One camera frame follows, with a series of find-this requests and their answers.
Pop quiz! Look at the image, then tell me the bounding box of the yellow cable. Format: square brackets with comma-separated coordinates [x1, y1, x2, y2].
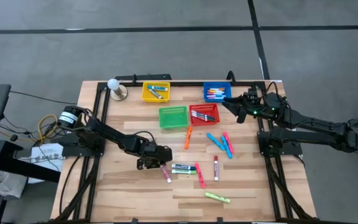
[37, 113, 59, 144]

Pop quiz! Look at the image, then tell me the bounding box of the blue plastic basket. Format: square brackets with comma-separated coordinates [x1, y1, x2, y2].
[203, 81, 232, 104]

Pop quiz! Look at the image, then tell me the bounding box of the blue highlighter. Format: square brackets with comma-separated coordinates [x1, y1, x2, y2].
[206, 133, 226, 151]
[221, 136, 233, 160]

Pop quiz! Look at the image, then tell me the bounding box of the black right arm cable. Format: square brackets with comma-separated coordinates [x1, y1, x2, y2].
[260, 80, 282, 100]

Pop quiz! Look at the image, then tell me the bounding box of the green plastic basket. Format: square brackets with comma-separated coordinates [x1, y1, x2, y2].
[158, 106, 190, 130]

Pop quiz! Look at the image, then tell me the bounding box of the white paper sheet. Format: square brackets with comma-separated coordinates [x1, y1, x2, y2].
[26, 144, 65, 185]

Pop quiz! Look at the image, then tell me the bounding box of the thin red marker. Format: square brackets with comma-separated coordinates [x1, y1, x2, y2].
[190, 114, 209, 123]

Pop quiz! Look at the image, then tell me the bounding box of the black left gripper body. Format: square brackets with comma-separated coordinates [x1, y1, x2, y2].
[136, 141, 173, 170]

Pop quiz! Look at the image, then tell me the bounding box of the thin green marker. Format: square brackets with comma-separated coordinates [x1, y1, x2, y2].
[191, 111, 216, 122]

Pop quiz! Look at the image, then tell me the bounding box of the red plastic basket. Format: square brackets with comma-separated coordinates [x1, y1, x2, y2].
[188, 103, 221, 127]

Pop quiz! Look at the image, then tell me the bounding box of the black Expo marker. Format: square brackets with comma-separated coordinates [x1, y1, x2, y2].
[149, 89, 164, 100]

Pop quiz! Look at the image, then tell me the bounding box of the thin blue Expo marker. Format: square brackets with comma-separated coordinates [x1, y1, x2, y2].
[191, 110, 213, 118]

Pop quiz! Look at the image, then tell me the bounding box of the white bulb lamp brass base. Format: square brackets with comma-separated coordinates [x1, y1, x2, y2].
[106, 78, 129, 102]

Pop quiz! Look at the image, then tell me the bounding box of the thick green Expo marker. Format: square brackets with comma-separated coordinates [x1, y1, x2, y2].
[170, 169, 198, 175]

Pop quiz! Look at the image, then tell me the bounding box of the thick red Expo marker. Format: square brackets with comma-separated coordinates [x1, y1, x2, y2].
[213, 154, 219, 182]

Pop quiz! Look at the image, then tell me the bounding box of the yellow plastic basket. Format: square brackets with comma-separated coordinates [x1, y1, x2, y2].
[140, 81, 171, 103]

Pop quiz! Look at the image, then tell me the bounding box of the thick blue Expo marker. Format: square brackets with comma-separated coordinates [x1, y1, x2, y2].
[170, 163, 197, 172]

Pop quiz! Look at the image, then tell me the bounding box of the magenta Expo marker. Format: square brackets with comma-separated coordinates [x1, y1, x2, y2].
[161, 164, 172, 184]

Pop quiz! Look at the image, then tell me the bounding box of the white plastic bag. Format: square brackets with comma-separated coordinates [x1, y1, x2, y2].
[0, 169, 29, 199]

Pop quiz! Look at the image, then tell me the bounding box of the orange highlighter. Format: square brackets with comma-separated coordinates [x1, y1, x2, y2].
[184, 126, 193, 151]

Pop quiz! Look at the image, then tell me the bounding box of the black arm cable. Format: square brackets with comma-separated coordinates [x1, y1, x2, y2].
[260, 80, 282, 100]
[131, 130, 157, 146]

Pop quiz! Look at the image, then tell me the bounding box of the pink highlighter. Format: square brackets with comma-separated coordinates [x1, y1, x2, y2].
[194, 162, 207, 190]
[223, 131, 235, 155]

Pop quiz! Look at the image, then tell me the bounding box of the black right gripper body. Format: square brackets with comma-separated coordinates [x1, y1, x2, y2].
[243, 93, 265, 118]

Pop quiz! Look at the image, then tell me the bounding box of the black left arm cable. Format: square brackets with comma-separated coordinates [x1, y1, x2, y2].
[131, 130, 157, 146]

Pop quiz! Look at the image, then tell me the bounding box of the black power strip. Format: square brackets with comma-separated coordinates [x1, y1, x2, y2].
[114, 73, 173, 82]

